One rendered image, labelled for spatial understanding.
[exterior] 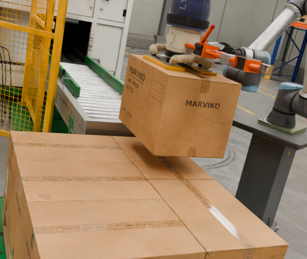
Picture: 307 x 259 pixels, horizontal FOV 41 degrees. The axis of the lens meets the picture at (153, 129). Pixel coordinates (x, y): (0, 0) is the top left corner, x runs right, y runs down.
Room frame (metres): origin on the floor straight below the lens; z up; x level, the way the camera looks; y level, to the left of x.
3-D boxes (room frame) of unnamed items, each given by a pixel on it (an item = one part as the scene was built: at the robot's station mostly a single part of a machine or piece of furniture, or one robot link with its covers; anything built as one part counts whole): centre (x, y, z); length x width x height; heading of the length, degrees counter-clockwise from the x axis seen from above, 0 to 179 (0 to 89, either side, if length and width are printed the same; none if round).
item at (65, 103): (3.47, 0.92, 0.50); 2.31 x 0.05 x 0.19; 26
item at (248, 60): (1.69, -0.32, 1.20); 0.08 x 0.07 x 0.05; 26
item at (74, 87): (3.81, 1.02, 0.60); 1.60 x 0.10 x 0.09; 26
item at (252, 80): (2.17, -0.45, 1.09); 0.12 x 0.09 x 0.12; 36
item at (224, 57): (1.82, -0.27, 1.20); 0.07 x 0.07 x 0.04; 26
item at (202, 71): (2.28, -0.15, 1.09); 0.34 x 0.10 x 0.05; 26
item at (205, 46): (2.01, -0.17, 1.20); 0.10 x 0.08 x 0.06; 116
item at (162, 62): (2.19, 0.02, 1.09); 0.34 x 0.10 x 0.05; 26
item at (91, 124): (2.56, 0.10, 0.58); 0.70 x 0.03 x 0.06; 116
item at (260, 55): (2.15, -0.45, 1.20); 0.12 x 0.09 x 0.10; 116
